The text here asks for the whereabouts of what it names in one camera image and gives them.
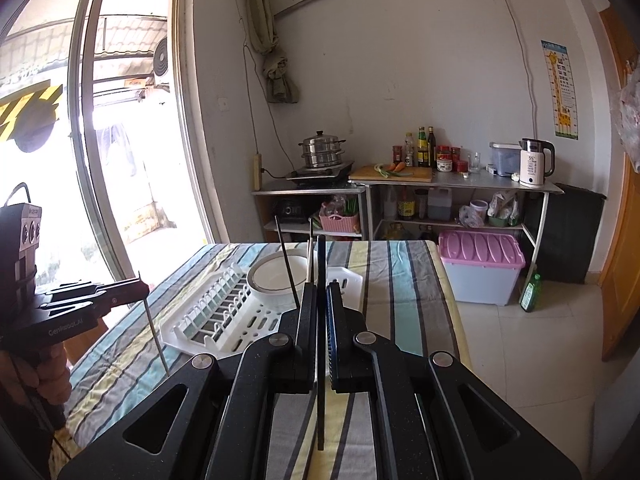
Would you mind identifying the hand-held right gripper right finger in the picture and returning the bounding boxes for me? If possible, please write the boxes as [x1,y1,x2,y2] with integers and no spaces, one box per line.
[326,281,583,480]

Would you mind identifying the metal shelf table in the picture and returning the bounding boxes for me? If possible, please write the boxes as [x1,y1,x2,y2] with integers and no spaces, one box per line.
[347,170,565,262]

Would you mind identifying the black panel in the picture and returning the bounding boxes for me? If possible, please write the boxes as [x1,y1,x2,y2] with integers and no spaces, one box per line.
[522,183,607,285]

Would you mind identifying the bundled grey curtain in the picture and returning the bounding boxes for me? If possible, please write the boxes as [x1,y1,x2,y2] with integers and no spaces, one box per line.
[247,0,301,104]

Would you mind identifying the wooden door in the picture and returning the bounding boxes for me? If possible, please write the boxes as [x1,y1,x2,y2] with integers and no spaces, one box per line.
[597,5,640,362]

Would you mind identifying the outdoor fan unit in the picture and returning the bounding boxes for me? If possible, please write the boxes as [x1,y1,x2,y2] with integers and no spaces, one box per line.
[151,37,171,79]

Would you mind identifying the white electric kettle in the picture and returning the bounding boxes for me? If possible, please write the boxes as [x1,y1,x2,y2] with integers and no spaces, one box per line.
[517,137,556,189]

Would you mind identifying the hanging plastic bags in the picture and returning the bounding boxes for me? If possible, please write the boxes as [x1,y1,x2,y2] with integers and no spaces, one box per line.
[617,59,640,172]

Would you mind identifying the pink lid storage box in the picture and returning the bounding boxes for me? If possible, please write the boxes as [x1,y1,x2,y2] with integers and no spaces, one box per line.
[437,229,527,307]

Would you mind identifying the wooden cutting board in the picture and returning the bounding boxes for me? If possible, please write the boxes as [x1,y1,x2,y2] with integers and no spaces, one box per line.
[348,163,434,184]

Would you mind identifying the giraffe wall poster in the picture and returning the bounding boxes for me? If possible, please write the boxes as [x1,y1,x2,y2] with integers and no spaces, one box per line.
[539,38,580,141]

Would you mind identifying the stainless steel steamer pot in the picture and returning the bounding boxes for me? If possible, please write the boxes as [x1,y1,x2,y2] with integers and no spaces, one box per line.
[298,130,347,169]

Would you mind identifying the striped tablecloth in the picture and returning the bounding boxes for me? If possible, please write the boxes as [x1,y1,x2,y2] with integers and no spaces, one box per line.
[65,240,471,480]

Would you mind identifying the glass sliding door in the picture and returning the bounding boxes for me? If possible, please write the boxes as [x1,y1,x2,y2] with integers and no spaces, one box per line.
[0,0,231,311]

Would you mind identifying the person's left hand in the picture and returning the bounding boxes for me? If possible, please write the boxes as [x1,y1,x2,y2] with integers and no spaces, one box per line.
[0,346,74,412]

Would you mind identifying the metal stove cabinet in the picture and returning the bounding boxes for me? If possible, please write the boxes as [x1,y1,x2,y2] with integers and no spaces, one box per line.
[251,186,369,242]

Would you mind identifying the black induction cooker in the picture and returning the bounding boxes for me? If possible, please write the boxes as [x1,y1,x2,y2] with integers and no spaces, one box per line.
[285,161,356,184]

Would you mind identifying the green bottle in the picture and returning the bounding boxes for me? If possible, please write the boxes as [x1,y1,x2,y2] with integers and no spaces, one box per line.
[518,272,543,314]

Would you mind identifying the yellow black striped board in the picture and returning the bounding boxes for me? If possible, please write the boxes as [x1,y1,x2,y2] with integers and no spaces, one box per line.
[0,82,64,142]

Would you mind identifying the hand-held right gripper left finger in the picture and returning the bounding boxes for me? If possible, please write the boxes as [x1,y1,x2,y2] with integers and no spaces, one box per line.
[57,282,318,480]

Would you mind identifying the translucent plastic jug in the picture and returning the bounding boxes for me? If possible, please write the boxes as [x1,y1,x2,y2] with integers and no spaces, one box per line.
[427,187,454,221]

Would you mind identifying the black chopstick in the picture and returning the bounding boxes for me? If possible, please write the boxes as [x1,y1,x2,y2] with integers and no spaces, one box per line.
[138,270,169,377]
[275,215,302,309]
[315,234,327,452]

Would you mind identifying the pink plastic basket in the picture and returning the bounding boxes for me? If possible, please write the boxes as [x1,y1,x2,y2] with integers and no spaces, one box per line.
[318,204,361,234]

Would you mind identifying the white bowl dark rim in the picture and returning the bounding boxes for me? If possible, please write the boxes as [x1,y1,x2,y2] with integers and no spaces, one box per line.
[250,287,302,307]
[246,251,312,296]

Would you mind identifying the white plastic dish rack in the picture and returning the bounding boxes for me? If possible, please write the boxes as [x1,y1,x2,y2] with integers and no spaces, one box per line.
[159,265,364,361]

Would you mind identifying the clear plastic container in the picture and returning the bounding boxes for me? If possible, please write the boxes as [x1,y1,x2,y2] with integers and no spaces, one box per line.
[488,141,524,177]

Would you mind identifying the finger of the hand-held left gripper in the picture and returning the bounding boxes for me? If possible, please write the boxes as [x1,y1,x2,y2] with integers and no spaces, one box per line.
[39,294,117,317]
[47,279,150,304]

